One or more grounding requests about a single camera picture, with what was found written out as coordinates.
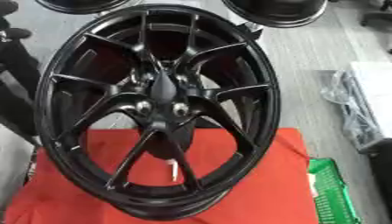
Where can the black office chair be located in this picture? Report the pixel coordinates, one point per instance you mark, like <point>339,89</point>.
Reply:
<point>377,16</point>

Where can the clear plastic bag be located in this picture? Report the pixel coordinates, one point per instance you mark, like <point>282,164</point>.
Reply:
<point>352,110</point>

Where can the black round wheel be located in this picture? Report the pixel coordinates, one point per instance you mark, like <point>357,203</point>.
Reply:
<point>278,11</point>
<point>81,5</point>

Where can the white pin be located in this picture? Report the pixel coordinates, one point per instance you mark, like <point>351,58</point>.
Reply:
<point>174,172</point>

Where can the green plastic crate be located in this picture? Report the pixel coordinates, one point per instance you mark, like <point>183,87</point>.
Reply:
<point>329,192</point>

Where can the black spoked wheel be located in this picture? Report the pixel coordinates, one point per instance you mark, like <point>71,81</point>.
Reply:
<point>97,116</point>

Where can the white box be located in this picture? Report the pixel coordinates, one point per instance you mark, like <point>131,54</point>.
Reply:
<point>377,93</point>

